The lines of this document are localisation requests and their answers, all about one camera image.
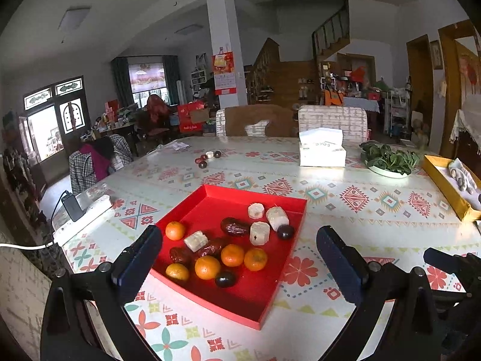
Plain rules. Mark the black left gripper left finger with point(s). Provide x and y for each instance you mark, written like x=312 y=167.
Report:
x=67 y=331

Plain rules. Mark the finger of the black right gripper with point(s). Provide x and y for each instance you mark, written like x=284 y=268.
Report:
x=459 y=310

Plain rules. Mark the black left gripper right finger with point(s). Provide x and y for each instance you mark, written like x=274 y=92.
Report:
x=413 y=331

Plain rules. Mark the small orange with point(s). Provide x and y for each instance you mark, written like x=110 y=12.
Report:
x=175 y=231

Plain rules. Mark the large orange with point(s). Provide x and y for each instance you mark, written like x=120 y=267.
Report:
x=207 y=267

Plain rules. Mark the dark brown plum fruit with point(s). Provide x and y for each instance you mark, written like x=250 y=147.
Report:
x=225 y=279

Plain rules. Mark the red jujube date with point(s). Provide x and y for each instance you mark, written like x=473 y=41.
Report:
x=234 y=227

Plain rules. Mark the round white yam cylinder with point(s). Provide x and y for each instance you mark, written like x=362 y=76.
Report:
x=259 y=233

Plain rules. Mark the white yam chunk small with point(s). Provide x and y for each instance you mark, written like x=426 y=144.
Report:
x=256 y=211

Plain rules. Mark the small fruits on far table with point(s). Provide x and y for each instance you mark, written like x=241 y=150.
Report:
x=203 y=160

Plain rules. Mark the white power strip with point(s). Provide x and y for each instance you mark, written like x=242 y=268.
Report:
x=97 y=209

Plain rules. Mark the black charger plug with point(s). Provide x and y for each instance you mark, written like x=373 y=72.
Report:
x=71 y=206

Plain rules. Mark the yellow tray box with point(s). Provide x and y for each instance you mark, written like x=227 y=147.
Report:
x=466 y=206

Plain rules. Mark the red tray box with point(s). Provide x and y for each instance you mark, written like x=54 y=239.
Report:
x=249 y=300

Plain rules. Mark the plaid jacket chair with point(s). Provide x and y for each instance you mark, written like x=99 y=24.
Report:
x=95 y=160

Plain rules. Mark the white glove in tray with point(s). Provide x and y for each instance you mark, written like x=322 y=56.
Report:
x=462 y=176

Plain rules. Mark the plate of green spinach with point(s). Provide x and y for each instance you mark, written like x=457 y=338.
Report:
x=392 y=163

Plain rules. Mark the white tissue box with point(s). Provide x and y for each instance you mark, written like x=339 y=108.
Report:
x=322 y=147

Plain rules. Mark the white patterned chair back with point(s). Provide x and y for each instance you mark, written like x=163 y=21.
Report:
x=353 y=122

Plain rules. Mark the brown chair back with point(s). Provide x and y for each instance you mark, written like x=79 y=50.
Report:
x=262 y=120

